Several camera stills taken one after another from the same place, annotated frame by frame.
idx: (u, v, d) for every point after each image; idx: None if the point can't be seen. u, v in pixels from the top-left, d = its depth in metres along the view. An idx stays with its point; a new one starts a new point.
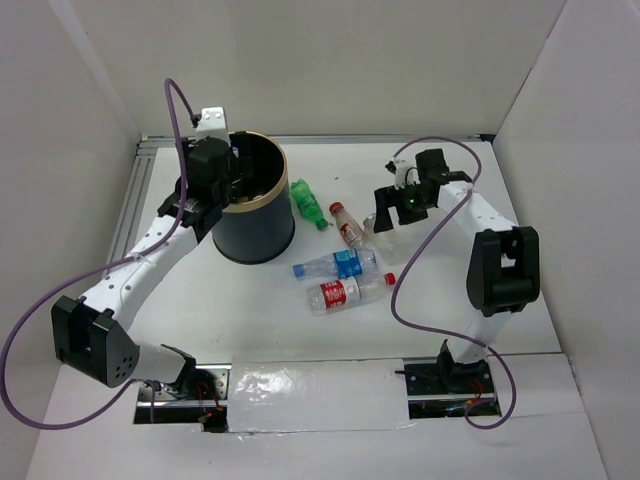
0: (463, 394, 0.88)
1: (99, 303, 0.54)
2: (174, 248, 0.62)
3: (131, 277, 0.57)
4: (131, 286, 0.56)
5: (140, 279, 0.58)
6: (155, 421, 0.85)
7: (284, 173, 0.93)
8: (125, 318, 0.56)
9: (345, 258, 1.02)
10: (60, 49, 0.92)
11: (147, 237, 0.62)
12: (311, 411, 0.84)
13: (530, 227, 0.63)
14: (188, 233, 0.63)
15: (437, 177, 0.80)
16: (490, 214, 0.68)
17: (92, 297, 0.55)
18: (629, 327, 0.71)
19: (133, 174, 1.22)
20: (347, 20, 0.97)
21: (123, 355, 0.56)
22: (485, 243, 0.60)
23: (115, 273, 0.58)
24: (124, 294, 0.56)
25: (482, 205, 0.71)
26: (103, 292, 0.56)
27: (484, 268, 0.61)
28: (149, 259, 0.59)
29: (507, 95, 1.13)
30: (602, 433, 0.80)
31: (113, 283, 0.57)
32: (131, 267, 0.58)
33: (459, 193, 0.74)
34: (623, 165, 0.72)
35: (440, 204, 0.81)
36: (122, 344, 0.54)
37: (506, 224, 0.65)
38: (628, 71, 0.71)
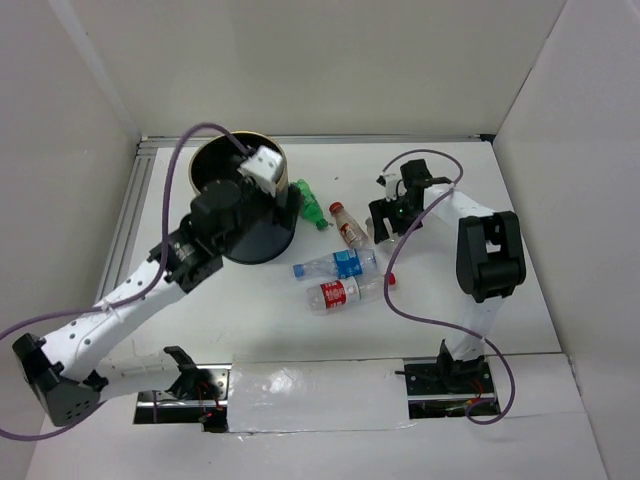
0: (463, 394, 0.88)
1: (56, 352, 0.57)
2: (150, 304, 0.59)
3: (93, 330, 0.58)
4: (89, 341, 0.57)
5: (102, 334, 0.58)
6: (156, 422, 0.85)
7: (284, 171, 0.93)
8: (81, 366, 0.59)
9: (345, 258, 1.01)
10: (59, 50, 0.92)
11: (127, 285, 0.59)
12: (312, 411, 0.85)
13: (511, 212, 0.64)
14: (169, 289, 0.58)
15: (421, 186, 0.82)
16: (470, 204, 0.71)
17: (53, 341, 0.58)
18: (629, 328, 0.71)
19: (133, 174, 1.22)
20: (347, 20, 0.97)
21: (74, 402, 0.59)
22: (468, 226, 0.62)
23: (83, 320, 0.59)
24: (80, 348, 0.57)
25: (463, 199, 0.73)
26: (64, 340, 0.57)
27: (469, 251, 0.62)
28: (119, 315, 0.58)
29: (508, 95, 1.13)
30: (602, 434, 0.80)
31: (76, 332, 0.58)
32: (98, 318, 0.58)
33: (439, 190, 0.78)
34: (624, 165, 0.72)
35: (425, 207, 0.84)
36: (68, 396, 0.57)
37: (486, 211, 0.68)
38: (629, 71, 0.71)
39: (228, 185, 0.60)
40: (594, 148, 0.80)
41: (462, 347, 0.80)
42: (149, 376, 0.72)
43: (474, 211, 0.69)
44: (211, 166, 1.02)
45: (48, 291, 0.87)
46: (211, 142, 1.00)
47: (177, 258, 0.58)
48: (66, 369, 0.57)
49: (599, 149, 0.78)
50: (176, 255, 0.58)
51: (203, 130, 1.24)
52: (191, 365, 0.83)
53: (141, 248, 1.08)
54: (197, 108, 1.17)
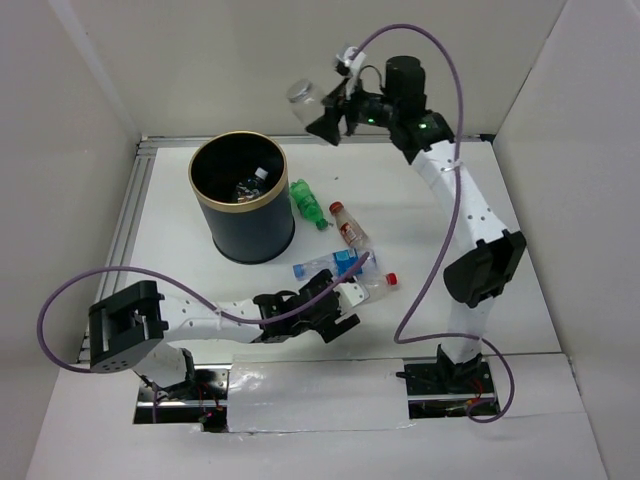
0: (463, 394, 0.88)
1: (168, 314, 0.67)
2: (236, 331, 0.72)
3: (198, 318, 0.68)
4: (192, 324, 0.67)
5: (202, 324, 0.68)
6: (156, 421, 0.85)
7: (284, 172, 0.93)
8: (171, 335, 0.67)
9: (345, 258, 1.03)
10: (59, 50, 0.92)
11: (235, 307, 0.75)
12: (312, 410, 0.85)
13: (521, 233, 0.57)
14: (249, 331, 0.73)
15: (417, 132, 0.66)
16: (479, 212, 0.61)
17: (168, 303, 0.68)
18: (628, 327, 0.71)
19: (133, 174, 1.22)
20: (347, 20, 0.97)
21: (122, 358, 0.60)
22: (478, 261, 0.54)
23: (194, 306, 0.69)
24: (184, 324, 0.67)
25: (473, 196, 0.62)
26: (176, 310, 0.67)
27: (472, 277, 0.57)
28: (222, 322, 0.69)
29: (508, 95, 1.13)
30: (602, 434, 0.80)
31: (187, 310, 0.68)
32: (207, 311, 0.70)
33: (444, 168, 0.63)
34: (624, 164, 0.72)
35: (414, 164, 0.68)
36: (133, 350, 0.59)
37: (496, 230, 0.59)
38: (628, 71, 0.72)
39: (333, 297, 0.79)
40: (594, 147, 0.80)
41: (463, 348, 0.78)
42: (164, 372, 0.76)
43: (482, 228, 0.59)
44: (211, 165, 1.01)
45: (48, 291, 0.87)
46: (212, 141, 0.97)
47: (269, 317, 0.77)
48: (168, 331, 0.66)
49: (599, 149, 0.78)
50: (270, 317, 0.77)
51: (203, 130, 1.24)
52: (193, 375, 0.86)
53: (141, 248, 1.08)
54: (197, 108, 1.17)
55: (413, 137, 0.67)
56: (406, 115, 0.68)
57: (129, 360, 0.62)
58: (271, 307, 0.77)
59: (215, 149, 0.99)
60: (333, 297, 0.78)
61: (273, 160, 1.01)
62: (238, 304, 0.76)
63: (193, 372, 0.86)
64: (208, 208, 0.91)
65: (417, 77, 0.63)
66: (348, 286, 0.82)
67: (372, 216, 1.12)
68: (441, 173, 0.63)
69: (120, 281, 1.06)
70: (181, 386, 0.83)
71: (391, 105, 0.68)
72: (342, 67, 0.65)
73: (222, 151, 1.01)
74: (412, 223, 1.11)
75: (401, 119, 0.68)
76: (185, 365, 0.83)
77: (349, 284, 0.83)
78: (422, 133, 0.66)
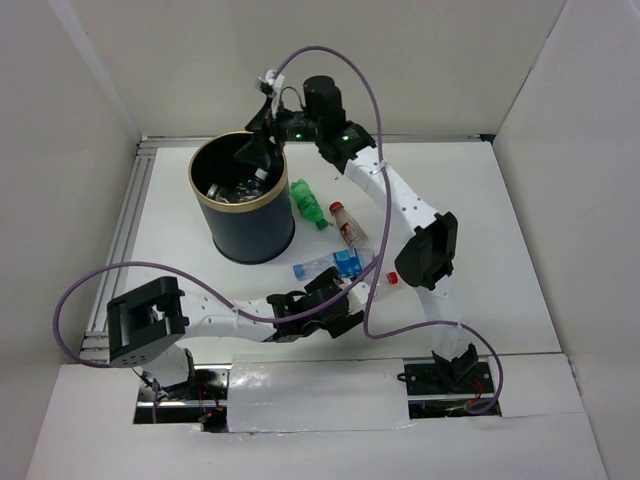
0: (463, 394, 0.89)
1: (187, 310, 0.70)
2: (251, 329, 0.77)
3: (216, 314, 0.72)
4: (211, 320, 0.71)
5: (220, 321, 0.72)
6: (156, 421, 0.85)
7: (284, 173, 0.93)
8: (190, 332, 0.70)
9: (345, 258, 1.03)
10: (59, 50, 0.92)
11: (250, 305, 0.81)
12: (312, 410, 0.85)
13: (452, 215, 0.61)
14: (265, 329, 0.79)
15: (344, 145, 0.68)
16: (412, 202, 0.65)
17: (189, 300, 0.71)
18: (628, 327, 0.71)
19: (133, 174, 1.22)
20: (347, 20, 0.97)
21: (141, 353, 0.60)
22: (416, 246, 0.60)
23: (212, 304, 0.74)
24: (203, 321, 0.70)
25: (404, 189, 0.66)
26: (197, 307, 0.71)
27: (417, 264, 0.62)
28: (239, 319, 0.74)
29: (508, 95, 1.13)
30: (602, 433, 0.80)
31: (205, 307, 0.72)
32: (225, 309, 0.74)
33: (372, 171, 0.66)
34: (624, 164, 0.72)
35: (348, 175, 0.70)
36: (153, 345, 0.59)
37: (429, 215, 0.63)
38: (628, 72, 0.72)
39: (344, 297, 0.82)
40: (594, 147, 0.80)
41: (447, 337, 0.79)
42: (167, 371, 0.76)
43: (415, 216, 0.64)
44: (210, 164, 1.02)
45: (48, 291, 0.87)
46: (212, 141, 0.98)
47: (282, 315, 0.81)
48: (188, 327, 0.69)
49: (599, 149, 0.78)
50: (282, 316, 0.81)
51: (203, 130, 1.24)
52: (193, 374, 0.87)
53: (141, 248, 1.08)
54: (197, 108, 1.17)
55: (340, 149, 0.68)
56: (329, 129, 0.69)
57: (146, 355, 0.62)
58: (283, 306, 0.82)
59: (214, 150, 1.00)
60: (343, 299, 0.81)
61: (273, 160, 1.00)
62: (253, 303, 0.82)
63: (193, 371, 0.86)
64: (207, 208, 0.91)
65: (335, 96, 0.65)
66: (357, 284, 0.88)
67: (371, 216, 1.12)
68: (370, 176, 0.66)
69: (121, 280, 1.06)
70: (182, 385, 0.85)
71: (315, 121, 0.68)
72: (266, 87, 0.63)
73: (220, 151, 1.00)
74: None
75: (328, 134, 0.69)
76: (188, 365, 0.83)
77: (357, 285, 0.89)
78: (349, 146, 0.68)
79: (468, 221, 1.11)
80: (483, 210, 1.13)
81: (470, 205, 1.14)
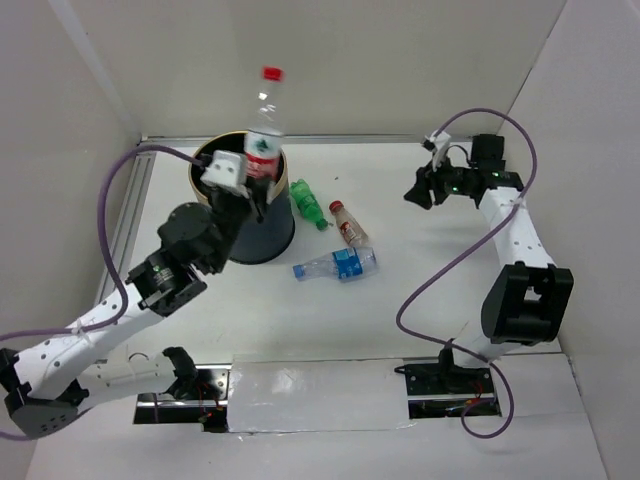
0: (463, 394, 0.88)
1: (26, 372, 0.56)
2: (122, 329, 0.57)
3: (63, 353, 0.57)
4: (59, 364, 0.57)
5: (71, 357, 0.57)
6: (156, 421, 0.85)
7: (285, 172, 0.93)
8: (55, 384, 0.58)
9: (345, 257, 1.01)
10: (59, 50, 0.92)
11: (101, 307, 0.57)
12: (311, 410, 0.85)
13: (568, 271, 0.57)
14: (143, 314, 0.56)
15: (487, 176, 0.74)
16: (528, 242, 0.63)
17: (27, 359, 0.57)
18: (628, 326, 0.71)
19: (133, 174, 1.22)
20: (348, 19, 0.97)
21: (51, 415, 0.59)
22: (512, 277, 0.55)
23: (54, 343, 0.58)
24: (50, 370, 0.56)
25: (525, 227, 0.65)
26: (35, 361, 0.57)
27: (508, 303, 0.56)
28: (90, 340, 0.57)
29: (508, 95, 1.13)
30: (601, 434, 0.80)
31: (47, 353, 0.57)
32: (70, 340, 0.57)
33: (503, 203, 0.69)
34: (624, 164, 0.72)
35: (481, 204, 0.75)
36: (42, 416, 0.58)
37: (542, 260, 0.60)
38: (628, 71, 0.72)
39: (203, 211, 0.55)
40: (594, 147, 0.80)
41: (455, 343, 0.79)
42: (148, 385, 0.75)
43: (525, 254, 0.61)
44: None
45: (48, 292, 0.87)
46: (212, 141, 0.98)
47: (156, 282, 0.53)
48: (34, 389, 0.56)
49: (599, 149, 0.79)
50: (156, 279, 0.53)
51: (203, 130, 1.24)
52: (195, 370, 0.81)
53: (142, 249, 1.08)
54: (197, 108, 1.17)
55: (483, 186, 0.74)
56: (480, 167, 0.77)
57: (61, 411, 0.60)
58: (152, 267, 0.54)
59: None
60: (194, 215, 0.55)
61: None
62: (105, 300, 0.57)
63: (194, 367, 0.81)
64: None
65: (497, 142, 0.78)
66: (212, 170, 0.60)
67: (371, 216, 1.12)
68: (500, 206, 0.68)
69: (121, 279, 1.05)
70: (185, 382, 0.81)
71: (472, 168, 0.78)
72: (430, 143, 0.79)
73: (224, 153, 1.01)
74: (412, 223, 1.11)
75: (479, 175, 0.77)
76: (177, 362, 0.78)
77: (211, 170, 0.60)
78: (492, 177, 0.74)
79: (467, 221, 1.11)
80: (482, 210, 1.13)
81: (469, 205, 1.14)
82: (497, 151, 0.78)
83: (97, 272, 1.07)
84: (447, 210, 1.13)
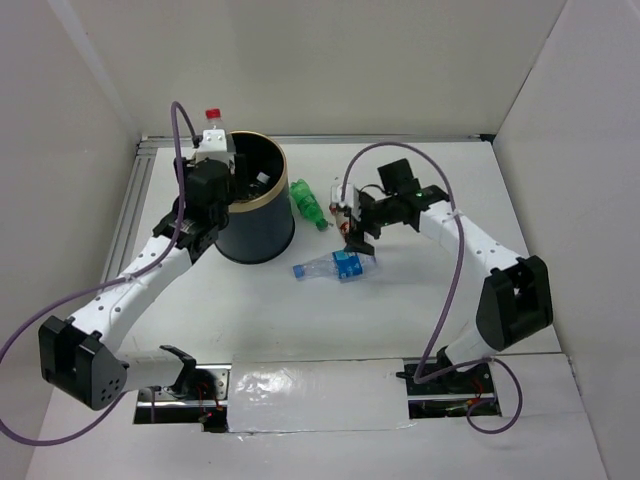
0: (463, 394, 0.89)
1: (88, 324, 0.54)
2: (167, 271, 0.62)
3: (121, 298, 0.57)
4: (121, 308, 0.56)
5: (130, 300, 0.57)
6: (155, 421, 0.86)
7: (284, 172, 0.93)
8: (114, 338, 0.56)
9: (345, 258, 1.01)
10: (60, 49, 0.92)
11: (141, 257, 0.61)
12: (311, 410, 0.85)
13: (536, 257, 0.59)
14: (182, 255, 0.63)
15: (413, 201, 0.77)
16: (489, 245, 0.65)
17: (81, 317, 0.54)
18: (628, 326, 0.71)
19: (133, 174, 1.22)
20: (347, 19, 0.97)
21: (110, 377, 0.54)
22: (498, 288, 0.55)
23: (106, 294, 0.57)
24: (113, 316, 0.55)
25: (478, 235, 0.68)
26: (92, 314, 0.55)
27: (504, 312, 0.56)
28: (143, 280, 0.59)
29: (508, 95, 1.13)
30: (602, 434, 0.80)
31: (103, 303, 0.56)
32: (122, 288, 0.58)
33: (444, 219, 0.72)
34: (625, 164, 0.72)
35: (421, 228, 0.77)
36: (104, 376, 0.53)
37: (509, 257, 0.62)
38: (629, 70, 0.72)
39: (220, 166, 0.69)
40: (595, 147, 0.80)
41: (452, 357, 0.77)
42: (160, 376, 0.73)
43: (494, 258, 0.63)
44: None
45: (48, 291, 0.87)
46: None
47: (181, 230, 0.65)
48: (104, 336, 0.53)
49: (598, 148, 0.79)
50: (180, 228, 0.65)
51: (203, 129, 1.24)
52: (190, 357, 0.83)
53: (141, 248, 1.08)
54: (196, 108, 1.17)
55: (416, 210, 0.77)
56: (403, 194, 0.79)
57: (116, 376, 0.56)
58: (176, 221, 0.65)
59: None
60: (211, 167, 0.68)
61: (274, 158, 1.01)
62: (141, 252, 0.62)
63: (190, 356, 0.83)
64: None
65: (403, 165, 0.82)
66: (208, 142, 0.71)
67: None
68: (443, 222, 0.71)
69: None
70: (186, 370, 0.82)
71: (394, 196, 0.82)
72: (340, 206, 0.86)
73: None
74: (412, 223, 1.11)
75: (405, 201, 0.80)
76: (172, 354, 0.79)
77: (207, 142, 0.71)
78: (419, 199, 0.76)
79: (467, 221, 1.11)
80: (483, 210, 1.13)
81: (469, 205, 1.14)
82: (406, 172, 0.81)
83: (97, 271, 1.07)
84: None
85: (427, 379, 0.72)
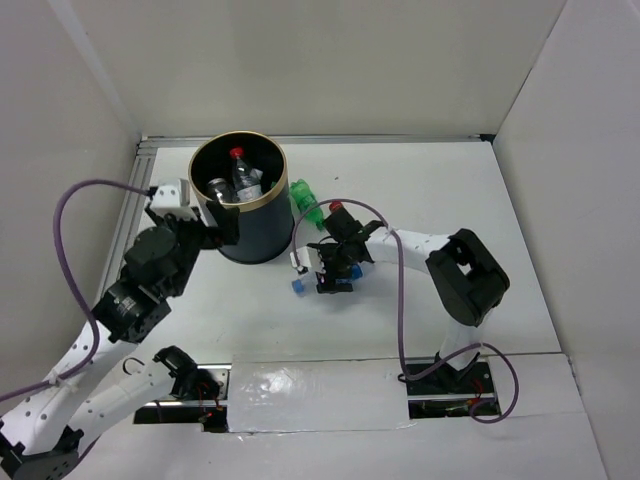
0: (464, 394, 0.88)
1: (16, 434, 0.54)
2: (100, 363, 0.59)
3: (48, 404, 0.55)
4: (47, 415, 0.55)
5: (58, 405, 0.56)
6: (159, 421, 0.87)
7: (284, 172, 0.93)
8: (48, 440, 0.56)
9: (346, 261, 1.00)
10: (59, 50, 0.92)
11: (73, 352, 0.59)
12: (311, 410, 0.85)
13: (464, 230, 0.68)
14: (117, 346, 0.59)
15: (358, 236, 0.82)
16: (423, 238, 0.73)
17: (10, 423, 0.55)
18: (628, 327, 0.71)
19: (133, 174, 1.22)
20: (347, 19, 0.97)
21: (52, 466, 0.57)
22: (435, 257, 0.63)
23: (36, 397, 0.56)
24: (38, 425, 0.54)
25: (413, 235, 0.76)
26: (19, 421, 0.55)
27: (454, 282, 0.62)
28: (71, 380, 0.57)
29: (508, 95, 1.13)
30: (602, 434, 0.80)
31: (31, 409, 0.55)
32: (50, 390, 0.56)
33: (385, 236, 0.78)
34: (624, 164, 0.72)
35: (374, 256, 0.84)
36: (40, 472, 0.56)
37: (440, 239, 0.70)
38: (629, 70, 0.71)
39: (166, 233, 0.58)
40: (594, 147, 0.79)
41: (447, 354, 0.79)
42: (148, 396, 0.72)
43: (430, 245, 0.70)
44: (209, 167, 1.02)
45: (48, 292, 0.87)
46: (212, 141, 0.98)
47: (119, 310, 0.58)
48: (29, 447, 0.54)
49: (598, 148, 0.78)
50: (119, 307, 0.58)
51: (203, 130, 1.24)
52: (192, 361, 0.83)
53: None
54: (196, 108, 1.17)
55: (363, 247, 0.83)
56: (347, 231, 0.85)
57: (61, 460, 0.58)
58: (114, 297, 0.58)
59: (214, 152, 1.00)
60: (151, 237, 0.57)
61: (274, 158, 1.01)
62: (76, 343, 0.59)
63: (190, 357, 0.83)
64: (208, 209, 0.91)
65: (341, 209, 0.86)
66: (157, 200, 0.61)
67: (371, 216, 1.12)
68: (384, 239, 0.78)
69: None
70: (186, 373, 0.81)
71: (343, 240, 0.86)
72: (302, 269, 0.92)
73: (222, 156, 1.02)
74: (412, 223, 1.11)
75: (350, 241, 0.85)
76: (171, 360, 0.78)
77: (156, 200, 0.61)
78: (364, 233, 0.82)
79: (467, 221, 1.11)
80: (483, 210, 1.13)
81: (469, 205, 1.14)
82: (345, 214, 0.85)
83: (97, 272, 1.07)
84: (447, 209, 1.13)
85: (421, 375, 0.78)
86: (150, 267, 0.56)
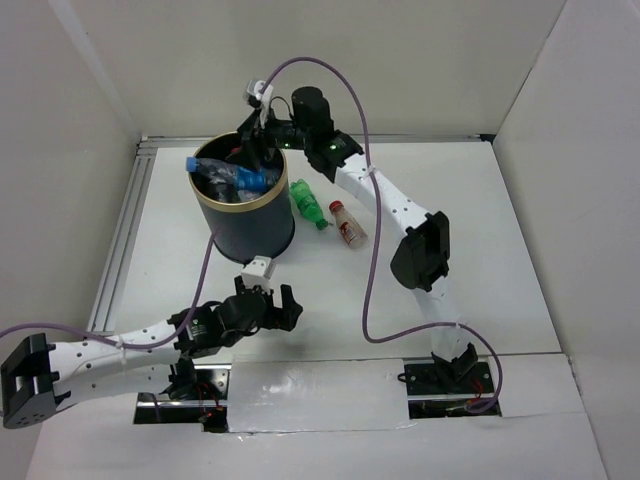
0: (463, 394, 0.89)
1: (59, 363, 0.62)
2: (151, 357, 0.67)
3: (97, 358, 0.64)
4: (90, 366, 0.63)
5: (102, 365, 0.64)
6: (158, 421, 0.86)
7: (284, 175, 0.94)
8: (67, 386, 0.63)
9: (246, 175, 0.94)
10: (60, 49, 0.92)
11: (144, 334, 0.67)
12: (311, 409, 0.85)
13: (442, 214, 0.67)
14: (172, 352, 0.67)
15: (332, 153, 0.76)
16: (402, 203, 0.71)
17: (60, 352, 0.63)
18: (628, 325, 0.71)
19: (133, 174, 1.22)
20: (346, 20, 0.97)
21: (34, 411, 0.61)
22: (409, 242, 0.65)
23: (92, 345, 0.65)
24: (80, 368, 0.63)
25: (392, 193, 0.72)
26: (70, 356, 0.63)
27: (415, 263, 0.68)
28: (126, 355, 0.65)
29: (508, 96, 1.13)
30: (602, 434, 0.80)
31: (83, 352, 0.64)
32: (107, 348, 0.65)
33: (360, 176, 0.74)
34: (624, 164, 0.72)
35: (338, 178, 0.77)
36: (29, 410, 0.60)
37: (420, 214, 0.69)
38: (629, 69, 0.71)
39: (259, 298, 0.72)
40: (594, 146, 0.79)
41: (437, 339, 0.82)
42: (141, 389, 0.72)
43: (406, 216, 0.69)
44: None
45: (48, 291, 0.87)
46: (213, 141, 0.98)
47: (187, 333, 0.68)
48: (58, 381, 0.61)
49: (598, 148, 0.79)
50: (189, 331, 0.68)
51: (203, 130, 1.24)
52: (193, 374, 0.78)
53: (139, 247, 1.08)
54: (196, 108, 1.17)
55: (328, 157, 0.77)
56: (317, 142, 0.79)
57: (43, 410, 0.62)
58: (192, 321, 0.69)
59: (215, 151, 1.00)
60: (249, 299, 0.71)
61: None
62: (149, 329, 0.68)
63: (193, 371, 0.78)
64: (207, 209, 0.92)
65: (322, 107, 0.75)
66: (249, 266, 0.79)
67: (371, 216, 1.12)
68: (359, 180, 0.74)
69: (121, 279, 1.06)
70: (182, 384, 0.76)
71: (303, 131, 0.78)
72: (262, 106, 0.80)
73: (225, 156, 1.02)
74: None
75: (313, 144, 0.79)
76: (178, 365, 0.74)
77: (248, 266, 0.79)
78: (334, 154, 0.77)
79: (466, 221, 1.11)
80: (483, 210, 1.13)
81: (468, 205, 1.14)
82: (327, 118, 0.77)
83: (98, 271, 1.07)
84: (446, 209, 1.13)
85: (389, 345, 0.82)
86: (234, 322, 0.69)
